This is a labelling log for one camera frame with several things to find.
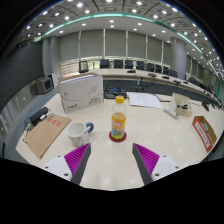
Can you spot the small open beige box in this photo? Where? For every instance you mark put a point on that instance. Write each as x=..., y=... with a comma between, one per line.
x=181, y=101

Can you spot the flat round red coaster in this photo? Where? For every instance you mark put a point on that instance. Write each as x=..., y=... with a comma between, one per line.
x=112, y=139

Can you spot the brown kraft paper envelope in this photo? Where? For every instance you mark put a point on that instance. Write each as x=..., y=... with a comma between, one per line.
x=46, y=133

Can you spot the black desk phone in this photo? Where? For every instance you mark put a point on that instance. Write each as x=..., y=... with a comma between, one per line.
x=115, y=91

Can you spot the round ceiling lights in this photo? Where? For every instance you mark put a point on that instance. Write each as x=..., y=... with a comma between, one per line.
x=79, y=5

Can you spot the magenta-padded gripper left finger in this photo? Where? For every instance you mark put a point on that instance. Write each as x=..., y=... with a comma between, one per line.
x=76, y=159

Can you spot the black power adapter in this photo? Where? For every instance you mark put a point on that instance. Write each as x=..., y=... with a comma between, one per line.
x=38, y=115

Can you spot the long curved conference desk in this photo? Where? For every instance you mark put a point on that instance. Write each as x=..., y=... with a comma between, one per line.
x=116, y=74

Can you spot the open brown box red side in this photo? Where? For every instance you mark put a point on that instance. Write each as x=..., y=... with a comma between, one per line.
x=201, y=133

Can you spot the row of black office chairs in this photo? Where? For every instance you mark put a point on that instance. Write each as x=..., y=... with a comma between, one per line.
x=118, y=63

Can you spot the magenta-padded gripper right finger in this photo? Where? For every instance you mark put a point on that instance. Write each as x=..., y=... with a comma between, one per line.
x=146, y=159

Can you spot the white paper sheets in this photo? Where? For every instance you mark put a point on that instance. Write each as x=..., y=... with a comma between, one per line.
x=144, y=100

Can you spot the yellow-capped clear drink bottle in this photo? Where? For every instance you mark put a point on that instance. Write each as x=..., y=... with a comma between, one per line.
x=118, y=125

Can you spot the white remote control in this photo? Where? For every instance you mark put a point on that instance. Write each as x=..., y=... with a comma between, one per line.
x=171, y=112

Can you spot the grey box monitor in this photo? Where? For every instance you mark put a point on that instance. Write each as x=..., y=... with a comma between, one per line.
x=44, y=85

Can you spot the large white cardboard box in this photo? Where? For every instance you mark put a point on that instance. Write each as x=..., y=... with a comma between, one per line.
x=80, y=95

